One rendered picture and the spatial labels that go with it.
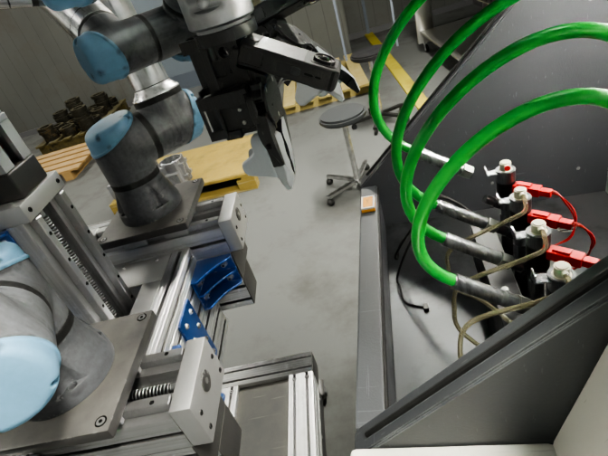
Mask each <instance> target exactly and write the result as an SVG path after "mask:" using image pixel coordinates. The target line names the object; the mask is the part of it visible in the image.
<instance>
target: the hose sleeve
mask: <svg viewBox="0 0 608 456"><path fill-rule="evenodd" d="M419 160H422V161H423V162H426V163H429V164H432V165H434V166H437V167H440V168H442V167H443V165H444V164H445V163H446V162H447V161H448V160H449V158H447V157H444V156H442V155H439V154H436V153H434V152H432V151H431V150H427V149H425V148H424V149H423V152H422V154H421V155H420V158H419Z"/></svg>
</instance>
